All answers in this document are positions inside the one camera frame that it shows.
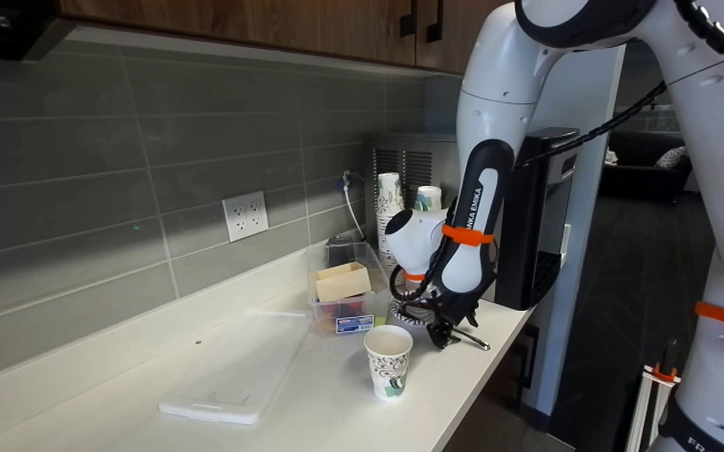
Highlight silver metal spoon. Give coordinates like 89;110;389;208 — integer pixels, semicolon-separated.
450;328;491;351

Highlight wooden wall cabinet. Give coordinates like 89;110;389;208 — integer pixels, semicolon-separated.
55;0;511;75

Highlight clear plastic storage bin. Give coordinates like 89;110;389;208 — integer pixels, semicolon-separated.
308;242;392;337

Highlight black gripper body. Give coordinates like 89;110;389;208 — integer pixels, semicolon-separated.
407;293;477;349

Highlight right stack of paper cups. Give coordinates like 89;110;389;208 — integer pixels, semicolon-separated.
416;187;443;213

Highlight left stack of paper cups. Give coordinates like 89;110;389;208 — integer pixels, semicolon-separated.
377;174;405;258

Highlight white wall power outlet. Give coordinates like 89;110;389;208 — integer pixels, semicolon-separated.
222;190;270;242

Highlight dark sofa with cushion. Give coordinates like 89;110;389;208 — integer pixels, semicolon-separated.
599;130;692;200

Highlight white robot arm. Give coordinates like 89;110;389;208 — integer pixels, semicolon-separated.
386;0;724;452

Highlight patterned bowl with dark contents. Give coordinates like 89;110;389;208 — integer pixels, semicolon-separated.
389;301;435;331

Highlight stack of paper cups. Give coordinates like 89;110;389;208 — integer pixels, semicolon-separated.
377;174;405;258
416;187;443;213

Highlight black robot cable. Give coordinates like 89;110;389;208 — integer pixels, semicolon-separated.
547;77;675;158

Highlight blue packets in bin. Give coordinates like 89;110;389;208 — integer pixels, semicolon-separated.
332;315;376;337

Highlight patterned paper cup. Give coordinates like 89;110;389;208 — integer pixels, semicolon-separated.
364;323;412;403

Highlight tan cardboard box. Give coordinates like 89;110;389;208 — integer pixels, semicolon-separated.
314;262;373;305

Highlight black water dispenser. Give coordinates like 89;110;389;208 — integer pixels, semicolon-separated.
495;128;578;310

